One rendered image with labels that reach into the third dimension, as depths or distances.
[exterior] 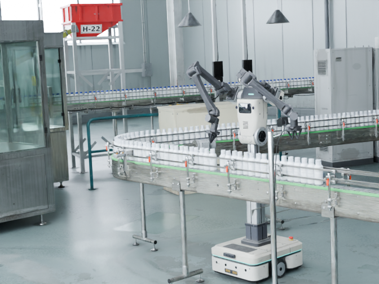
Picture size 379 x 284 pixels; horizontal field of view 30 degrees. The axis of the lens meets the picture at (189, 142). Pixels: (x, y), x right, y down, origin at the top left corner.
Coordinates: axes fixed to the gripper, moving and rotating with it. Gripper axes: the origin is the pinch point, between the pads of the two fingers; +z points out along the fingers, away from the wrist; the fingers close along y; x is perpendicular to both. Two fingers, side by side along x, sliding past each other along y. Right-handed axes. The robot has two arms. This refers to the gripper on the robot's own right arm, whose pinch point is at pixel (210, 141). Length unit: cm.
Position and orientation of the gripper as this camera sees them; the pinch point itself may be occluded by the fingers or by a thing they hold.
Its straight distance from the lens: 568.4
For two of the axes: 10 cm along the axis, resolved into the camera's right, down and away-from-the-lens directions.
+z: -2.2, 9.7, -1.1
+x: 7.1, 2.3, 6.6
